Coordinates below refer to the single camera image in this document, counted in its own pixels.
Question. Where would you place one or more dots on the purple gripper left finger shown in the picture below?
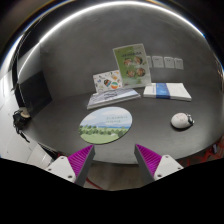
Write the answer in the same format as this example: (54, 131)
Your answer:
(73, 168)

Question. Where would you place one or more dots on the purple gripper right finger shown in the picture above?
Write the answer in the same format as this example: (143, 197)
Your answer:
(154, 166)

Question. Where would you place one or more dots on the round landscape mouse pad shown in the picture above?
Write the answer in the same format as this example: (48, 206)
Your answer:
(105, 125)

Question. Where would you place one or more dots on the white computer mouse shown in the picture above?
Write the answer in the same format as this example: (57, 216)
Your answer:
(182, 121)

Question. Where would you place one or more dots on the white and blue book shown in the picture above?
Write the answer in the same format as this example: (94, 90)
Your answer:
(174, 91)

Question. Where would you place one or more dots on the black monitor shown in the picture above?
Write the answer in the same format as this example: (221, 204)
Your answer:
(34, 92)

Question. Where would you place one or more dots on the small colourful card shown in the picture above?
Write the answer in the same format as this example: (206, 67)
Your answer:
(107, 81)

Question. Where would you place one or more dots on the green standing booklet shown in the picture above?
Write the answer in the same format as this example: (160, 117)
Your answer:
(133, 65)

